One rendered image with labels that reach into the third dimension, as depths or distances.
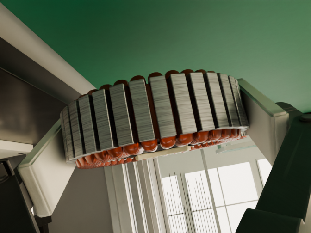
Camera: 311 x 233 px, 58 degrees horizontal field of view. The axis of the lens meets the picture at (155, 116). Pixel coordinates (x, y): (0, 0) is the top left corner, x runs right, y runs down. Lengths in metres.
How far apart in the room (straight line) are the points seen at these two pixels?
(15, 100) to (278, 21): 0.21
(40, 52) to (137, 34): 0.07
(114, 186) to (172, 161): 6.31
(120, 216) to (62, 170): 0.27
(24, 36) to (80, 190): 0.46
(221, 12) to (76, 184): 0.50
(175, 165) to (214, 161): 0.92
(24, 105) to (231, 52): 0.19
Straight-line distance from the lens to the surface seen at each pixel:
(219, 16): 0.21
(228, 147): 3.28
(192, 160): 6.73
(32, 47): 0.21
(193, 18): 0.20
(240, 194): 6.87
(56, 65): 0.24
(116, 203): 0.43
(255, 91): 0.16
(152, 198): 0.60
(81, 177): 0.62
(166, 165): 6.74
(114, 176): 0.43
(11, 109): 0.27
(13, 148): 0.42
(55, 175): 0.16
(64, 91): 0.27
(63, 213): 0.64
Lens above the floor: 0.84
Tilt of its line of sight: 11 degrees down
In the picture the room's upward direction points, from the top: 169 degrees clockwise
